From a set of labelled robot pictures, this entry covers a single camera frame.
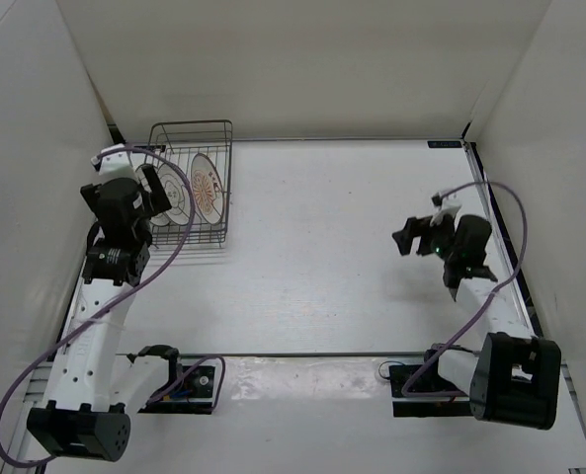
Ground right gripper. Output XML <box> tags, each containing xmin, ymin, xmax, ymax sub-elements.
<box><xmin>391</xmin><ymin>209</ymin><xmax>460</xmax><ymax>262</ymax></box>

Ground white plate clover motif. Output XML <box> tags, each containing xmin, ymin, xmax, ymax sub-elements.
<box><xmin>151</xmin><ymin>164</ymin><xmax>191</xmax><ymax>227</ymax></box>

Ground orange sunburst plate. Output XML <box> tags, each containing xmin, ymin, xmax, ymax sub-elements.
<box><xmin>191</xmin><ymin>153</ymin><xmax>224</xmax><ymax>225</ymax></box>

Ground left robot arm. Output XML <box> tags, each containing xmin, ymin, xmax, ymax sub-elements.
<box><xmin>27</xmin><ymin>164</ymin><xmax>184</xmax><ymax>462</ymax></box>

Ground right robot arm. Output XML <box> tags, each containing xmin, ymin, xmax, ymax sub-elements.
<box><xmin>392</xmin><ymin>214</ymin><xmax>561</xmax><ymax>431</ymax></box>

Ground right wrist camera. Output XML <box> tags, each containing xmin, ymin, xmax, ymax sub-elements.
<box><xmin>430</xmin><ymin>193</ymin><xmax>461</xmax><ymax>226</ymax></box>

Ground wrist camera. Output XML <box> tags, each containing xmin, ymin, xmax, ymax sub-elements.
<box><xmin>91</xmin><ymin>144</ymin><xmax>135</xmax><ymax>182</ymax></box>
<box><xmin>430</xmin><ymin>193</ymin><xmax>461</xmax><ymax>226</ymax></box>

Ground wire dish rack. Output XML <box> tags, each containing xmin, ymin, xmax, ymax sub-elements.
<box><xmin>131</xmin><ymin>119</ymin><xmax>233</xmax><ymax>249</ymax></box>

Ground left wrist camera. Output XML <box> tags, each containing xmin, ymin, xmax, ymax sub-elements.
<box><xmin>91</xmin><ymin>144</ymin><xmax>135</xmax><ymax>182</ymax></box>

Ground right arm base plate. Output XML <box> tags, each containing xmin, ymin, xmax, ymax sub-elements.
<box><xmin>377</xmin><ymin>360</ymin><xmax>471</xmax><ymax>419</ymax></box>

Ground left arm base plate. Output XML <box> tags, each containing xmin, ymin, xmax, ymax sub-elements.
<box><xmin>139</xmin><ymin>356</ymin><xmax>226</xmax><ymax>415</ymax></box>

